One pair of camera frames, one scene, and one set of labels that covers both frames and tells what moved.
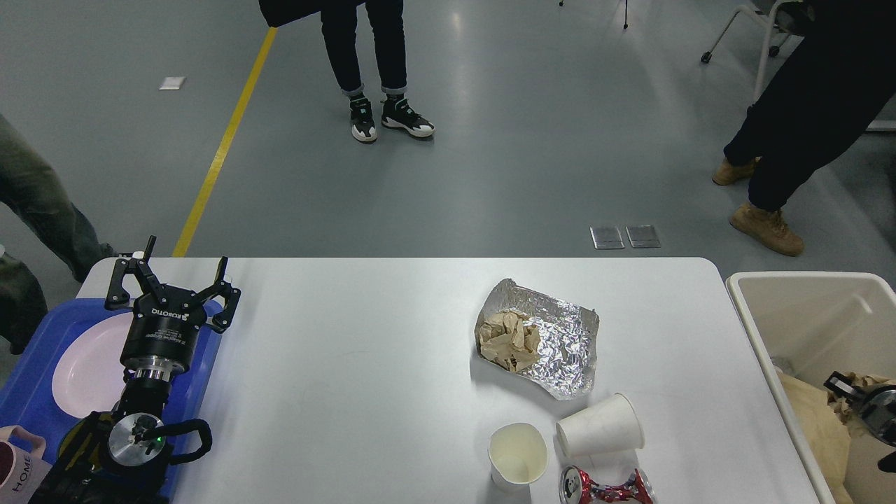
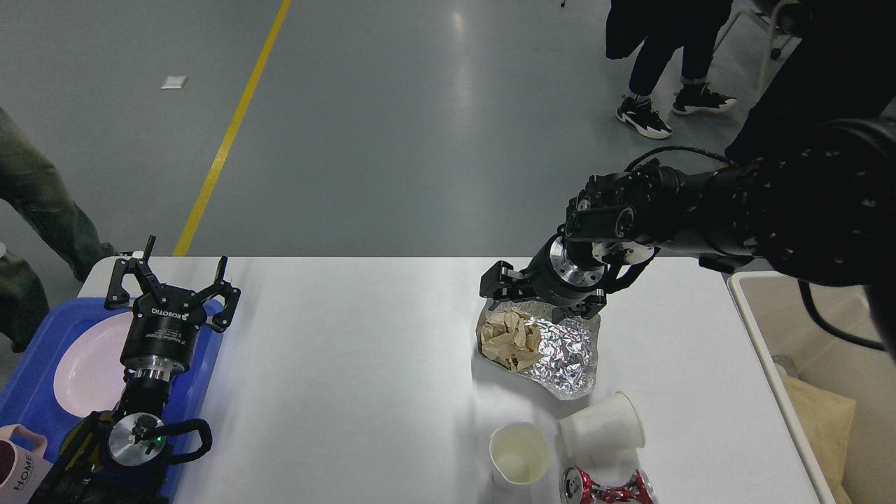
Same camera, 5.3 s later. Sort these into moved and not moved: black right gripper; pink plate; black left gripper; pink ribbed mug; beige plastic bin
Moved: black right gripper
Not moved: pink plate; beige plastic bin; pink ribbed mug; black left gripper
